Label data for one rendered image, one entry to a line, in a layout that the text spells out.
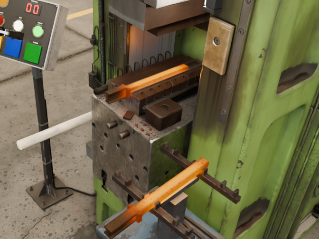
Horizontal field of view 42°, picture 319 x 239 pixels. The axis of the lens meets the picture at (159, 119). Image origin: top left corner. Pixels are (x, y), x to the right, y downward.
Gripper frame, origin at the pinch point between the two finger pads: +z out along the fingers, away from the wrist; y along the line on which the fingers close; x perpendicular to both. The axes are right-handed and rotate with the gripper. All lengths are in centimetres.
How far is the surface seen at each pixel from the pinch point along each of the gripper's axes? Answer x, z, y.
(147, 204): -34, -32, 77
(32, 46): -3.2, 12.4, -0.4
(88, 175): -75, 95, 3
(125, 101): -13.8, 12.9, 46.0
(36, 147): -71, 101, -41
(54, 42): 1.0, 15.8, 7.1
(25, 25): 4.4, 13.1, -6.6
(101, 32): 10.5, 27.8, 21.1
